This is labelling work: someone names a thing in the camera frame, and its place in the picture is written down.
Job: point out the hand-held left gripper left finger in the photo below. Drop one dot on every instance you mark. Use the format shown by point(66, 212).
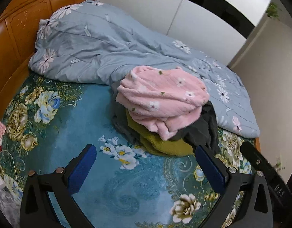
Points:
point(85, 162)

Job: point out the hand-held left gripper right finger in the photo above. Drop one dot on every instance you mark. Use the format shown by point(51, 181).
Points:
point(208, 168)

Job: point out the pink floral fleece pants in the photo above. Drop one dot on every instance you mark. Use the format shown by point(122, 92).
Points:
point(160, 95)

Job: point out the dark grey garment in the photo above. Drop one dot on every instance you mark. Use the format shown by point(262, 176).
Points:
point(203, 128)

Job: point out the teal floral blanket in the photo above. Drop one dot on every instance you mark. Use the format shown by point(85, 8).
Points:
point(89, 114)

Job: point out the olive yellow garment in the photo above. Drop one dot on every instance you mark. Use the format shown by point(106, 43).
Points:
point(160, 144)

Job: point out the grey patterned pillow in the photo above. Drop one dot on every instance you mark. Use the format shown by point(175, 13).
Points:
point(5, 201)

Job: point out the grey-blue floral duvet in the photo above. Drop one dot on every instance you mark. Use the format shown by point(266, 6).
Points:
point(100, 45)

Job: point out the wooden headboard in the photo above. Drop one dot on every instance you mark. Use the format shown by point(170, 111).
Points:
point(29, 16)

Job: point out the white wardrobe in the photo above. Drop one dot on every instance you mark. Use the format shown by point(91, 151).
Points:
point(148, 11)

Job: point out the green hanging plant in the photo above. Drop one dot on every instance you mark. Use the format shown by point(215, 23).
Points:
point(273, 10)

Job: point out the wooden bed side rail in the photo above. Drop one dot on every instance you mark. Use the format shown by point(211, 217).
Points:
point(257, 143)

